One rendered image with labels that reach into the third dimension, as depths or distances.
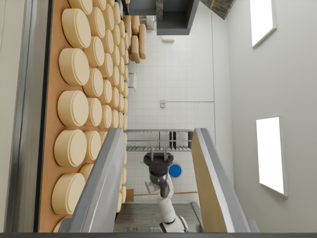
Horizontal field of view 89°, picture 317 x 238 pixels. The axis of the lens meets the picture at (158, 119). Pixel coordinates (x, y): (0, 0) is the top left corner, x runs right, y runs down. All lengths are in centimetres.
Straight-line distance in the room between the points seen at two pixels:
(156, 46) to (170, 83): 116
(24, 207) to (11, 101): 14
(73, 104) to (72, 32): 10
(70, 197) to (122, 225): 364
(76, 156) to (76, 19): 18
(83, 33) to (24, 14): 9
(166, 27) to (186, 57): 408
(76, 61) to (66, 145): 11
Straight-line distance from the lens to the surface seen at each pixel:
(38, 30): 33
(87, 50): 32
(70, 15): 28
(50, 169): 24
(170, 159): 70
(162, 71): 470
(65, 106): 23
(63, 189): 24
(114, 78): 43
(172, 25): 86
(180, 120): 443
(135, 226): 385
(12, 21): 34
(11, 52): 32
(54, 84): 24
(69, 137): 23
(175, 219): 98
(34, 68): 30
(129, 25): 413
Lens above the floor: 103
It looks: level
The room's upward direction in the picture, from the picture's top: 90 degrees clockwise
